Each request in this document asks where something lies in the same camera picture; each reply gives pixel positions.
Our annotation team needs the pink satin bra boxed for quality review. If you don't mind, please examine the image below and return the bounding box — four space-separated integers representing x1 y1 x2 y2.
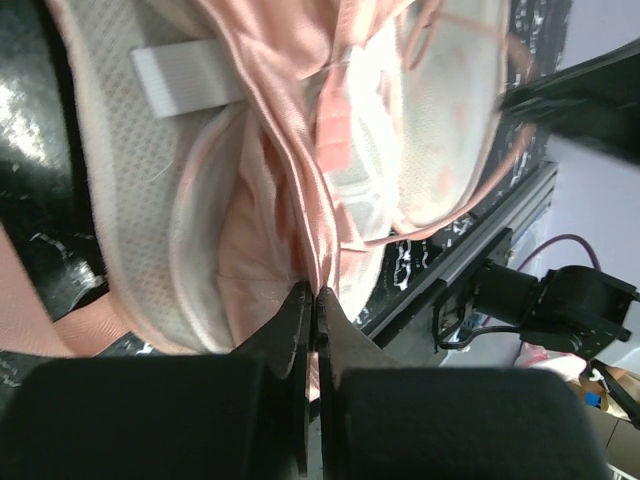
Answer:
189 0 391 401

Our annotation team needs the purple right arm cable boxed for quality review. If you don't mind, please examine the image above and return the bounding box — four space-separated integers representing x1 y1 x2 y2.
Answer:
517 233 606 274

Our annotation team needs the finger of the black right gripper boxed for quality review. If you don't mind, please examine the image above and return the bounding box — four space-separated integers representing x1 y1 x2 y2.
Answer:
498 39 639 165

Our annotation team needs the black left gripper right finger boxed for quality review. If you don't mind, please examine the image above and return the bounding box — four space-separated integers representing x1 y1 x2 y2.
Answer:
316 288 611 479

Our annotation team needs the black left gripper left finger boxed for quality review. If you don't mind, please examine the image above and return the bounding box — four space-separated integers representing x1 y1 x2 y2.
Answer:
1 282 311 479

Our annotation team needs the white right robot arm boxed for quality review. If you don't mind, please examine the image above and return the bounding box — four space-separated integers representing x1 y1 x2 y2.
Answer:
473 40 639 426

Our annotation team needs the pink mesh bra laundry bag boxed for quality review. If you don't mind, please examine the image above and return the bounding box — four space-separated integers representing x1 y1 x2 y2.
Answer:
1 1 533 357

